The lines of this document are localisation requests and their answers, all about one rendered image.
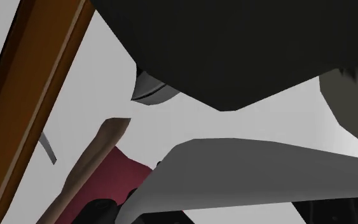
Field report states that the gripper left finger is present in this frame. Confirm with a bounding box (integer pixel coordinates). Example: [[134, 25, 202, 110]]
[[71, 186, 140, 224]]

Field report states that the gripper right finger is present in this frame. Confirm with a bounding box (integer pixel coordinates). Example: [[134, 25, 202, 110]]
[[291, 196, 358, 224]]

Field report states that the dark red flat object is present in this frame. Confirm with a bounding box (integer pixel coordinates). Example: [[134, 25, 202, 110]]
[[53, 145, 153, 224]]

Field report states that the brown wooden stick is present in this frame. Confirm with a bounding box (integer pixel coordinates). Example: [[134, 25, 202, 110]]
[[35, 117, 132, 224]]

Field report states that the thin grey curved strip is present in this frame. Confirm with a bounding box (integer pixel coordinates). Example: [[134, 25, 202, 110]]
[[0, 80, 58, 165]]

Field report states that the pale grey curved object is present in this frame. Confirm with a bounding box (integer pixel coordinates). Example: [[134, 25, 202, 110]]
[[114, 137, 358, 224]]

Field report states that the grey-beige block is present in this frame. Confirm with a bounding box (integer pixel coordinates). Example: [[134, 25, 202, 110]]
[[319, 63, 358, 154]]

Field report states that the orange-brown wooden furniture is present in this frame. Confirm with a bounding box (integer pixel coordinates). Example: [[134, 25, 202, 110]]
[[0, 0, 97, 224]]

